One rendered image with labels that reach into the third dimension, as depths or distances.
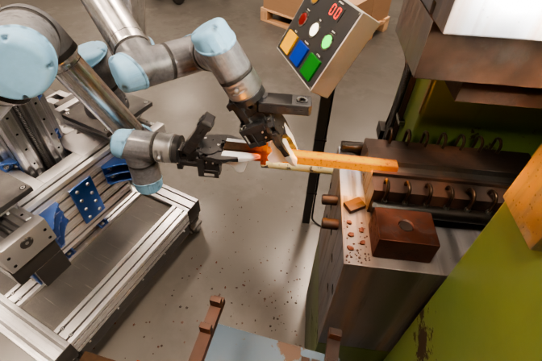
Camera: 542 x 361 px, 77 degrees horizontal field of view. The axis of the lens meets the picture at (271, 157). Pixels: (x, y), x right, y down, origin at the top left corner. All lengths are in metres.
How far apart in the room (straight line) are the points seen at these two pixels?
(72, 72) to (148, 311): 1.16
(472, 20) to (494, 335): 0.46
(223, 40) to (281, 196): 1.50
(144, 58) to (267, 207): 1.43
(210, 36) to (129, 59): 0.16
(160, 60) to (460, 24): 0.51
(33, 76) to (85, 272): 1.09
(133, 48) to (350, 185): 0.58
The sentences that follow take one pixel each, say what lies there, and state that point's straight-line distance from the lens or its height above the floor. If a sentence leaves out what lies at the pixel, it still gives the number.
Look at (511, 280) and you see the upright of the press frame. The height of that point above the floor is 1.10.
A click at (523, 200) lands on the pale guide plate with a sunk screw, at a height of 1.22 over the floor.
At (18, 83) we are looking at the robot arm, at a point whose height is 1.23.
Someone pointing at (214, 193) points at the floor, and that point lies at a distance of 2.08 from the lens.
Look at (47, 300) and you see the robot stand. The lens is 1.69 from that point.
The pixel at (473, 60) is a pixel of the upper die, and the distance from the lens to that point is 0.64.
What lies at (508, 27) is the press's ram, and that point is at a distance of 0.58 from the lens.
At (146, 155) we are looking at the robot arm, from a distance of 0.87.
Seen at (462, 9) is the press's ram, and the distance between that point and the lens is 0.54.
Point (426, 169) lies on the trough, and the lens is 0.90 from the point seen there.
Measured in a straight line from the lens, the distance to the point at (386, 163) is 0.84.
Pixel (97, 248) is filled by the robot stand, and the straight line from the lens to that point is 1.74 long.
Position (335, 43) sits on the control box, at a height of 1.10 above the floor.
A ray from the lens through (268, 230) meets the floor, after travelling 1.90.
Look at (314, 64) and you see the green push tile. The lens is 1.16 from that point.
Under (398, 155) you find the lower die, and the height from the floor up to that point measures 0.99.
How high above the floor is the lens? 1.55
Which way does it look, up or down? 43 degrees down
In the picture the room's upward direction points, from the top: 2 degrees clockwise
